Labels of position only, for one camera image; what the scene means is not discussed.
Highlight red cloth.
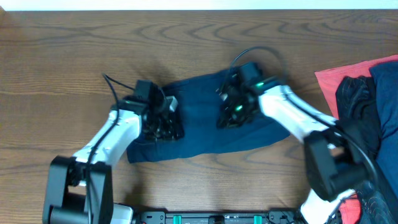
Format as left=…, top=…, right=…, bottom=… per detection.
left=315, top=55, right=397, bottom=223

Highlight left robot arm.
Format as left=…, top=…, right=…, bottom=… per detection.
left=42, top=80, right=183, bottom=223

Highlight blue garment in pile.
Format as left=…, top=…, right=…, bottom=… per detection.
left=369, top=61, right=397, bottom=196

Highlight navy blue shorts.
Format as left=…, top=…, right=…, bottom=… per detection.
left=126, top=70, right=290, bottom=163

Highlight black patterned garment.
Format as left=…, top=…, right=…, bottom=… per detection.
left=336, top=76, right=397, bottom=223

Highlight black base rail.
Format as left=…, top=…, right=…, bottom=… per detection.
left=131, top=210, right=306, bottom=224

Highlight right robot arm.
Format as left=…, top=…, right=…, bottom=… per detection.
left=217, top=62, right=378, bottom=223

